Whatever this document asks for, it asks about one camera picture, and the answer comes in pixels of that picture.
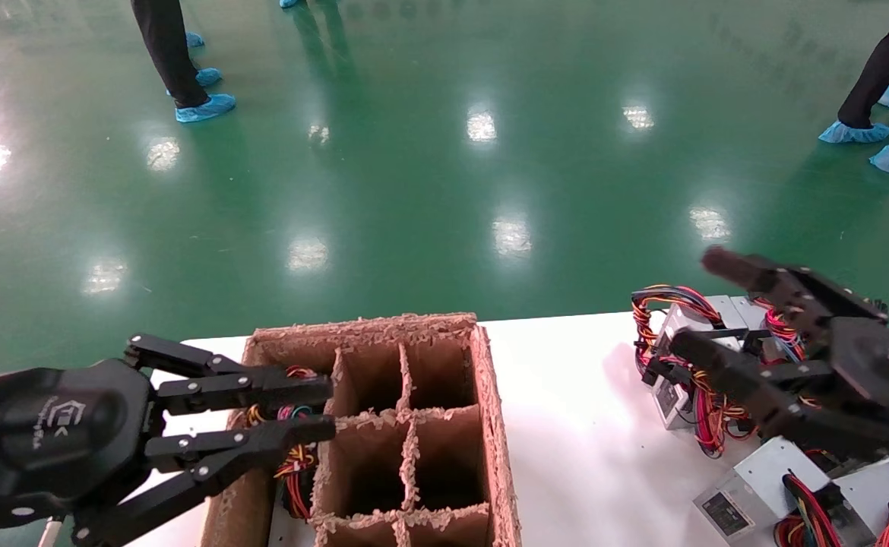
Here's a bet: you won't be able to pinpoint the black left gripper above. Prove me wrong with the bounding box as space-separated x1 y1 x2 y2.
0 333 337 546

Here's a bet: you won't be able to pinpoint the silver power supply with label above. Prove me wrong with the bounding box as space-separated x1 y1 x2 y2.
646 342 761 459
692 435 830 542

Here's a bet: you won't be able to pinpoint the brown cardboard divider box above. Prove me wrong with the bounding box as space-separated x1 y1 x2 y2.
200 313 523 547

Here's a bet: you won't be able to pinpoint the person grey shirt black trousers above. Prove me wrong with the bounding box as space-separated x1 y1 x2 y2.
838 0 889 164

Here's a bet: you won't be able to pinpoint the person in black trousers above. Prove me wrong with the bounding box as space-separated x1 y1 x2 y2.
130 0 211 107

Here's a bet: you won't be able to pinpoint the power supply with coloured wires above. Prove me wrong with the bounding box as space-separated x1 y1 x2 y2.
247 366 322 521

